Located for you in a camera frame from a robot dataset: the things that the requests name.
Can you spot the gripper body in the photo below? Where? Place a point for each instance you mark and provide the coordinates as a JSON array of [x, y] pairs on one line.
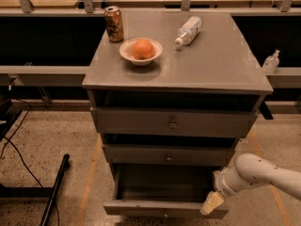
[[221, 182]]

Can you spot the grey bottom drawer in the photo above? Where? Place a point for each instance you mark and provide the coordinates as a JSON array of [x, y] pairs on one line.
[[161, 191]]

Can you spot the grey drawer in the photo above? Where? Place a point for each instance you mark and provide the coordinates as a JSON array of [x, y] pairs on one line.
[[161, 191], [168, 150], [167, 122]]

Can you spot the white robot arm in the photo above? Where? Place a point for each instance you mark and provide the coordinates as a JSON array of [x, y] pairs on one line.
[[250, 171]]

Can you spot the grey middle drawer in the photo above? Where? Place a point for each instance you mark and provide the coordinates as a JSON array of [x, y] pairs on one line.
[[168, 150]]

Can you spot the grey top drawer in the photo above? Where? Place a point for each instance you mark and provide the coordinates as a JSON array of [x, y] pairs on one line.
[[167, 122]]

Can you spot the grey wooden drawer cabinet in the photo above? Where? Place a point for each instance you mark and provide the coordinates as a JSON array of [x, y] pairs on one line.
[[216, 72]]

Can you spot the hand sanitizer pump bottle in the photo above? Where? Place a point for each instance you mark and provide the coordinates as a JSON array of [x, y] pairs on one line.
[[271, 62]]

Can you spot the orange fruit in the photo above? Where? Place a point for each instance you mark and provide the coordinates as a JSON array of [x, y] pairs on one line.
[[143, 49]]

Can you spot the clear plastic water bottle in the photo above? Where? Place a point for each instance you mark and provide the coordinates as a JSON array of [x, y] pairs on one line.
[[188, 31]]

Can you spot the white bowl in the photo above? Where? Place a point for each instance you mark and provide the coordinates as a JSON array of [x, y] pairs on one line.
[[126, 49]]

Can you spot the brown soda can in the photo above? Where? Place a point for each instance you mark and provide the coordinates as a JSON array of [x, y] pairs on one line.
[[113, 22]]

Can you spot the black metal stand leg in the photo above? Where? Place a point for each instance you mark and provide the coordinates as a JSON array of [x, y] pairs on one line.
[[49, 193]]

